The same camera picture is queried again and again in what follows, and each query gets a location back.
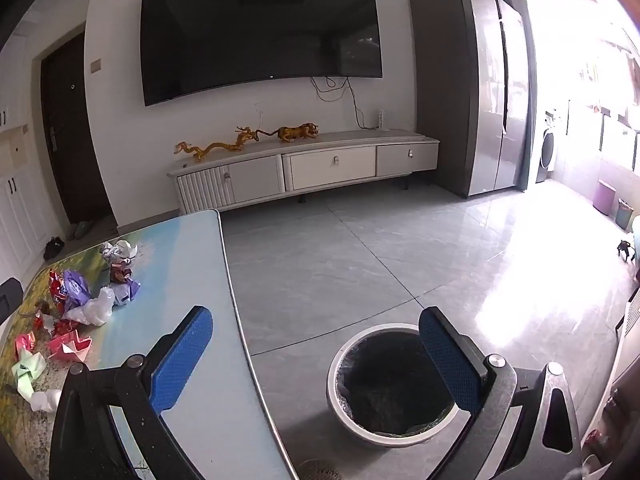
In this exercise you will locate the grey double door refrigerator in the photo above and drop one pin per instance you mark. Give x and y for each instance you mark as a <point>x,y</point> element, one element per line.
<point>450,85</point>

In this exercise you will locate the white tissue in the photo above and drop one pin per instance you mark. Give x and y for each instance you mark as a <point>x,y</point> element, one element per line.
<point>45,400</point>

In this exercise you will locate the white wall cabinet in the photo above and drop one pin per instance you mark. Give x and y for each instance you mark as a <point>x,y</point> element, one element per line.
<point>7,90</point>

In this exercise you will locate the white power strip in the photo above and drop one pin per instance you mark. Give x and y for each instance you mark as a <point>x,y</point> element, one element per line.
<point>381,119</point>

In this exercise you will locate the grey slippers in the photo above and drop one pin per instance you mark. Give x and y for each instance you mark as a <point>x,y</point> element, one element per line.
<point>80,230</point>

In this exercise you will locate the black wall television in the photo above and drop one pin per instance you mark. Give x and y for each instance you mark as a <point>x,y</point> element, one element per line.
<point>250,35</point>

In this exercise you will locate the white television cabinet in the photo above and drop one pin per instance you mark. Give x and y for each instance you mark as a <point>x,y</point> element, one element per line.
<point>330,162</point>

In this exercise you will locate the red snack packet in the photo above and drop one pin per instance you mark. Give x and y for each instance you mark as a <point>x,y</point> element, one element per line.
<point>57,292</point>

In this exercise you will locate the landscape printed table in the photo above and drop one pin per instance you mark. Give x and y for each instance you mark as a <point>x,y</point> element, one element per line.
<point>200,270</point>

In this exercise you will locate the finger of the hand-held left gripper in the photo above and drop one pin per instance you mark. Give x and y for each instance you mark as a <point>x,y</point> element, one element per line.
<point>11,292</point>

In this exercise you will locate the brown red wrapper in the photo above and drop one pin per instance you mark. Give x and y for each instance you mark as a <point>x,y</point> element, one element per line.
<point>120,273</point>

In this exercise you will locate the red white wrapper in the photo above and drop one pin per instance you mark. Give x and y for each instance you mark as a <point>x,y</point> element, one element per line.
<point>64,327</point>

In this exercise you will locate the white plastic bag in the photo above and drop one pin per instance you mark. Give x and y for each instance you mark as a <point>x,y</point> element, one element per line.
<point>95,310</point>

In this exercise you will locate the golden tiger figurine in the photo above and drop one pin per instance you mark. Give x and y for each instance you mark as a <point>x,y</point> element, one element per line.
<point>295,132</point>

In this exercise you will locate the light green paper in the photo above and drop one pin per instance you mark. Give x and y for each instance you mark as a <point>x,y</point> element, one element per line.
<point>27,372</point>

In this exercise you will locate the white floor cabinet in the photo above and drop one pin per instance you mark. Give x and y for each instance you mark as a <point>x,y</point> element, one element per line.
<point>20,220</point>

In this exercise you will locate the black shoes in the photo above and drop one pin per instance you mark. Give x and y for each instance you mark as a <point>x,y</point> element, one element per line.
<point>54,248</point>

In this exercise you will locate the white round trash bin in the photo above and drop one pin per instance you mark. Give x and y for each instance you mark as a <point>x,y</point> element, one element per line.
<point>336,390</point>

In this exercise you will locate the pink ribbon wrapper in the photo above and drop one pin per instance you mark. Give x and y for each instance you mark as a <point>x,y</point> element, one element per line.
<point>25,345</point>

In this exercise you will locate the teal bin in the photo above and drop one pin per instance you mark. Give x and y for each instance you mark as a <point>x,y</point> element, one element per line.
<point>625,215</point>

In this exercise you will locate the white washing machine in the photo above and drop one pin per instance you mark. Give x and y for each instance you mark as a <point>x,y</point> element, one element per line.
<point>547,147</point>

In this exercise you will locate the dark brown entrance door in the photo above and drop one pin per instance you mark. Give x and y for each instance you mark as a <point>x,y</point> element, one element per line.
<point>70,135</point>

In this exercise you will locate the small black object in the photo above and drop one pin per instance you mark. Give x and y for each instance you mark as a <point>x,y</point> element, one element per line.
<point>623,249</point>

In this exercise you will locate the purple bin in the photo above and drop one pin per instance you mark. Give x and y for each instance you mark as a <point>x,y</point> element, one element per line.
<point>604,197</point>

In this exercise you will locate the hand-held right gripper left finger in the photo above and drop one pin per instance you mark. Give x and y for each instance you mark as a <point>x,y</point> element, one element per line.
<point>180,360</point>

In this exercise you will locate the pink paper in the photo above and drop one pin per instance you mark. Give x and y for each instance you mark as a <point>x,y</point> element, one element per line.
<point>70,348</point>

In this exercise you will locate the golden dragon figurine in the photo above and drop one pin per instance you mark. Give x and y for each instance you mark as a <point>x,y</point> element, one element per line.
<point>220,147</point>

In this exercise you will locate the small purple wrapper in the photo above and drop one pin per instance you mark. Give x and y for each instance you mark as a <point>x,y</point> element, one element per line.
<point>129,290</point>

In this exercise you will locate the large purple snack bag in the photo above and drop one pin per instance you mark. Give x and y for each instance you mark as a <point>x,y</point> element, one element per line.
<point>76,287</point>

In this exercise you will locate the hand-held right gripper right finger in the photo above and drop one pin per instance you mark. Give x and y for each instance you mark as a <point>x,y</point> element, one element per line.
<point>450,360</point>

